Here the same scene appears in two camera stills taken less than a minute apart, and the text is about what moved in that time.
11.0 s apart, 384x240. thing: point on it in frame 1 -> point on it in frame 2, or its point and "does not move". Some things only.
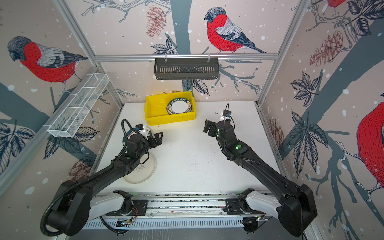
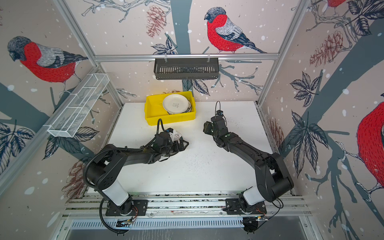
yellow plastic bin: (156, 108) does not move
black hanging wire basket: (186, 68) does not move
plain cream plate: (143, 171) -> (175, 103)
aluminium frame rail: (152, 56) does not move
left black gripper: (158, 140) -> (182, 147)
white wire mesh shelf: (69, 119) does not move
